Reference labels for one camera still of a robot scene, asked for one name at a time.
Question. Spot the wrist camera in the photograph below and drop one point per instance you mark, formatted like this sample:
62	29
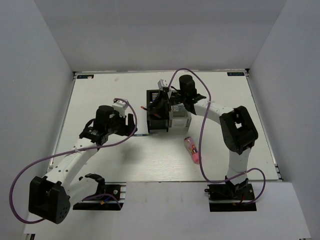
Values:
120	106
163	85

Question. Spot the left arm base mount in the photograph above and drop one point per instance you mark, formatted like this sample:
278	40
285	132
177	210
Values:
105	197

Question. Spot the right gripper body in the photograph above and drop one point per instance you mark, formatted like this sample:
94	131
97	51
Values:
178	97

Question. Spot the red pen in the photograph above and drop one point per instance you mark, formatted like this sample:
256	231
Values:
150	112

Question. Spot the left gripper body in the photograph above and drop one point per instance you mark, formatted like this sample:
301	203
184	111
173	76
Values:
119	125

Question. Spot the green pen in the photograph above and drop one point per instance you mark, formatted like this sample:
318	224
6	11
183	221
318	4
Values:
142	134

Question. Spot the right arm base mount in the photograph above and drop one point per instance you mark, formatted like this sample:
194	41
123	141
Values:
221	199

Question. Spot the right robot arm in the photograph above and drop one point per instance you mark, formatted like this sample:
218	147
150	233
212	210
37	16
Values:
238	130

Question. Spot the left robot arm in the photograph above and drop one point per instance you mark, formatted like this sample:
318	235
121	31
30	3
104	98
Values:
52	196

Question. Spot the black pen holder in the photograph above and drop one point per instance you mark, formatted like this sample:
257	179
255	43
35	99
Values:
155	124

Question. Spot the pink glue tube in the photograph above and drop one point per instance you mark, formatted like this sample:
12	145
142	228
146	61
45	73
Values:
192	149

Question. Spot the left corner label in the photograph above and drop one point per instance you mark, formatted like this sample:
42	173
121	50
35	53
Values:
85	76

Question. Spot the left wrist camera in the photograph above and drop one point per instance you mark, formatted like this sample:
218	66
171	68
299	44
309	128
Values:
120	106

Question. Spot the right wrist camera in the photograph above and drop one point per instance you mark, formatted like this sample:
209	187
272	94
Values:
163	85

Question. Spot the white pen holder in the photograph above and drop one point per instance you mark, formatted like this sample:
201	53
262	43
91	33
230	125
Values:
179	118

